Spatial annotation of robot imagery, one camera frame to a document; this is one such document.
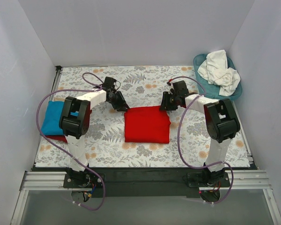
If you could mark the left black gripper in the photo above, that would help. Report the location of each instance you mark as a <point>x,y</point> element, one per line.
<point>118,101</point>

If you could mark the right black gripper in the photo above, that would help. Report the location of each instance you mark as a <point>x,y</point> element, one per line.
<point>167,102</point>

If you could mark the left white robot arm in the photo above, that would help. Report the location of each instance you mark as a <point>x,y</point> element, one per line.
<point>75,118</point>

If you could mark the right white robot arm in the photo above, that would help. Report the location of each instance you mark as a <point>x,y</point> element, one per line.
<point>221,122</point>

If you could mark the floral table mat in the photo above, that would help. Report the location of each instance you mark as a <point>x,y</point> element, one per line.
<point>105,145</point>

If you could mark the teal plastic basket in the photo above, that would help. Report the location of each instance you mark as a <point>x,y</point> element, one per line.
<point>210,90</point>

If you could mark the white crumpled t-shirt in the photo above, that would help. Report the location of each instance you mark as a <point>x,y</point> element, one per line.
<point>216,71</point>

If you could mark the folded blue t-shirt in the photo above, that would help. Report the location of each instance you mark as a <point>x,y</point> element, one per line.
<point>50,124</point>

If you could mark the folded dark red t-shirt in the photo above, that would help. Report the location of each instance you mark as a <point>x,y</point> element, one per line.
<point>57,138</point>

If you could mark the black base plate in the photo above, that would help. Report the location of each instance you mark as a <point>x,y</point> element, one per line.
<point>133,182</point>

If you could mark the aluminium frame rail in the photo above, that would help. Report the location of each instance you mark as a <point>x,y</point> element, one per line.
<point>35,181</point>

